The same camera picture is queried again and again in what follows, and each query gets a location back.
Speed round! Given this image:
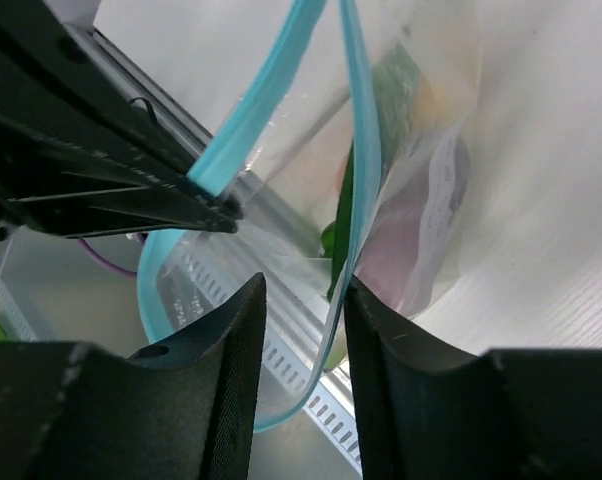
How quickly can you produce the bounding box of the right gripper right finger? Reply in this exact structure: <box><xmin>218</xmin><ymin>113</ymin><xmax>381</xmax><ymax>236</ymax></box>
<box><xmin>345</xmin><ymin>281</ymin><xmax>602</xmax><ymax>479</ymax></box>

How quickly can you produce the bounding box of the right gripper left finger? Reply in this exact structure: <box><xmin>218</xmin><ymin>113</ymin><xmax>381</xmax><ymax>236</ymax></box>
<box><xmin>0</xmin><ymin>274</ymin><xmax>266</xmax><ymax>479</ymax></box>

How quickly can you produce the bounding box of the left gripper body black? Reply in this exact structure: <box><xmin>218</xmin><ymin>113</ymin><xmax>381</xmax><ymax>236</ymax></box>
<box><xmin>0</xmin><ymin>1</ymin><xmax>201</xmax><ymax>199</ymax></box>

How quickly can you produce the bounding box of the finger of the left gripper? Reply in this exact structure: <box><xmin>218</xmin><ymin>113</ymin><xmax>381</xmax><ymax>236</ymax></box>
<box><xmin>0</xmin><ymin>115</ymin><xmax>243</xmax><ymax>238</ymax></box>

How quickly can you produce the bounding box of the green chili pepper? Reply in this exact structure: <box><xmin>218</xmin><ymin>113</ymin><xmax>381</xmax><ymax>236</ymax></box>
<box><xmin>321</xmin><ymin>147</ymin><xmax>354</xmax><ymax>301</ymax></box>

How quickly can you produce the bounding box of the purple eggplant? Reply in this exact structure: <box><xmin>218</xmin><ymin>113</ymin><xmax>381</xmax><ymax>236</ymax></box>
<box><xmin>356</xmin><ymin>138</ymin><xmax>469</xmax><ymax>318</ymax></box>

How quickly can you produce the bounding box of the clear zip top bag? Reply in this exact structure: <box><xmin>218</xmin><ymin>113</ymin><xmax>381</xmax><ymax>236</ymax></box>
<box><xmin>135</xmin><ymin>0</ymin><xmax>485</xmax><ymax>434</ymax></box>

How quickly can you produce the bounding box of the yellow bell pepper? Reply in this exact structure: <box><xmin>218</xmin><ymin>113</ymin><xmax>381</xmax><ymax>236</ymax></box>
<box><xmin>412</xmin><ymin>29</ymin><xmax>482</xmax><ymax>128</ymax></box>

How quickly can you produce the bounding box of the green bell pepper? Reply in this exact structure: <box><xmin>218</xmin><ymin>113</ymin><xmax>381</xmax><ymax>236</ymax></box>
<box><xmin>372</xmin><ymin>44</ymin><xmax>420</xmax><ymax>166</ymax></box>

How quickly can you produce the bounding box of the white slotted cable duct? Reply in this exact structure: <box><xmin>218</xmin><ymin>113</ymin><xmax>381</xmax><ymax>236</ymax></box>
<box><xmin>0</xmin><ymin>239</ymin><xmax>365</xmax><ymax>474</ymax></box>

